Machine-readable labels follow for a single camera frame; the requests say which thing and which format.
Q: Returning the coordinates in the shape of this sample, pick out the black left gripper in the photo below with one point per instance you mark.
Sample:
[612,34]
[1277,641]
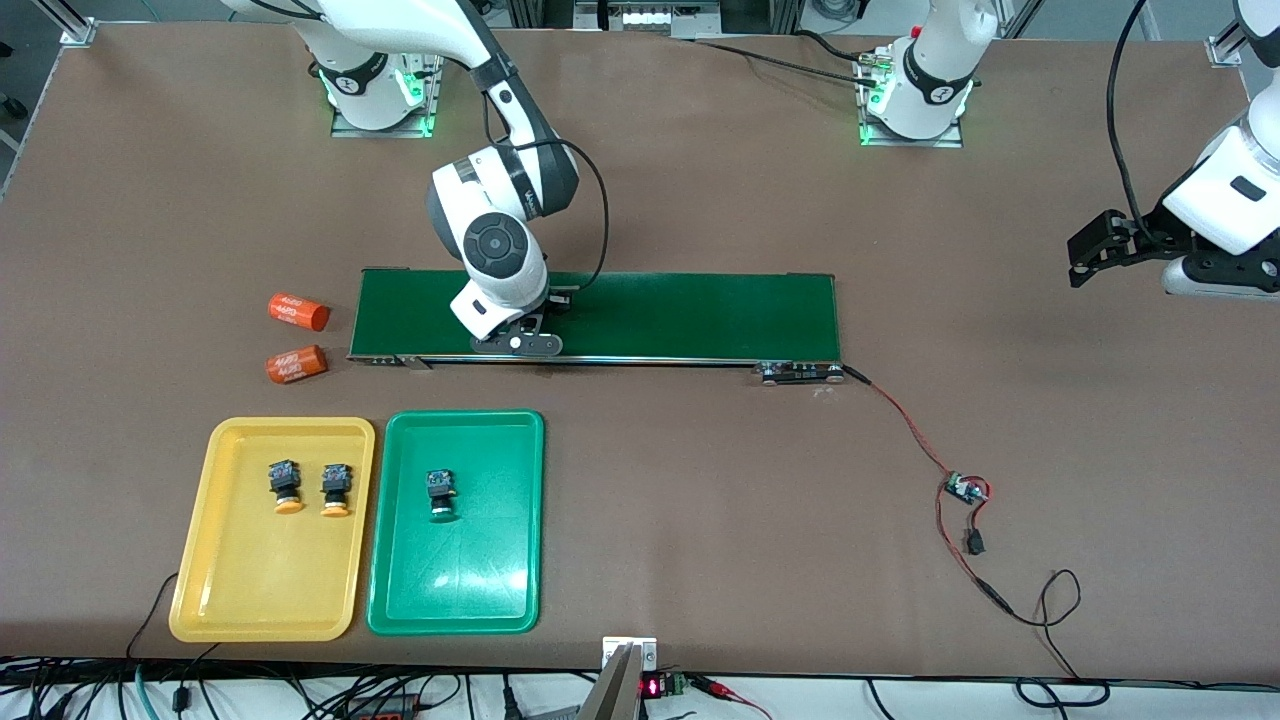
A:
[1143,241]

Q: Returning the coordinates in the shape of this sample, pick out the green push button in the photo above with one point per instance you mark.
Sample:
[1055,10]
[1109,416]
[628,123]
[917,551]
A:
[440,490]

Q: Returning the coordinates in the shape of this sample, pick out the orange 4680 cylinder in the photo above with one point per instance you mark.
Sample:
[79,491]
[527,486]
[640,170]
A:
[296,364]
[298,312]

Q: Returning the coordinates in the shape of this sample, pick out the yellow push button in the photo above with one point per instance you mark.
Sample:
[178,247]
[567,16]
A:
[286,478]
[337,482]

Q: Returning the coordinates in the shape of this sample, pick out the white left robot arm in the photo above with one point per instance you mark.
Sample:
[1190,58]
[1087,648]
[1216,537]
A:
[1230,190]

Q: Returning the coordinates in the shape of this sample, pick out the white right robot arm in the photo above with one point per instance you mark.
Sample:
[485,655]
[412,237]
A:
[495,240]

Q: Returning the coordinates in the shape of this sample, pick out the green conveyor belt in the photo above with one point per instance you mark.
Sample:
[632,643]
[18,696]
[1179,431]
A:
[680,315]

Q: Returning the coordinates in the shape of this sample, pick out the small black controller board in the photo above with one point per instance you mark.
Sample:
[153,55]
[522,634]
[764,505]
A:
[965,489]

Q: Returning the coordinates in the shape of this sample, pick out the green plastic tray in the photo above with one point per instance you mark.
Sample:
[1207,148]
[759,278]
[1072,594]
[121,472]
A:
[455,580]

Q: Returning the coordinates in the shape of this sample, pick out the red black power lead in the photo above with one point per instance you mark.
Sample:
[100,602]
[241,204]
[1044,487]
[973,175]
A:
[990,593]

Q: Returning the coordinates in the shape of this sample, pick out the red digit display module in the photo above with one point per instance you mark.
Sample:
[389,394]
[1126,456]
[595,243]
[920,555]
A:
[652,687]

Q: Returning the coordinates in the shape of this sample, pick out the yellow plastic tray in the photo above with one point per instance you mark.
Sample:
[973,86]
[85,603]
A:
[250,570]

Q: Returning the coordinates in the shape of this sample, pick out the black power strip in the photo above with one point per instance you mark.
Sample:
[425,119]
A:
[385,712]

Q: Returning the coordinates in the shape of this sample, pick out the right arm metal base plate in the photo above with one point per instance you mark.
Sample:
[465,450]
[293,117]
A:
[435,90]

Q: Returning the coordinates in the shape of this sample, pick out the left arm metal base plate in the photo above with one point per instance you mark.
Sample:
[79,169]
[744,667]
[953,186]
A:
[875,140]

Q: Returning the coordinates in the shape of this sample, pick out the aluminium frame structure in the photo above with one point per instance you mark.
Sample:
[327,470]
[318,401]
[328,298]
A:
[645,15]

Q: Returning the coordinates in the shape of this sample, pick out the black inline rocker switch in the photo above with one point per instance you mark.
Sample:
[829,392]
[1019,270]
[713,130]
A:
[974,543]

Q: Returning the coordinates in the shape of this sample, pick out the grey metal camera mount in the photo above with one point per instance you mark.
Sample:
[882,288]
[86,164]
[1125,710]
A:
[612,695]

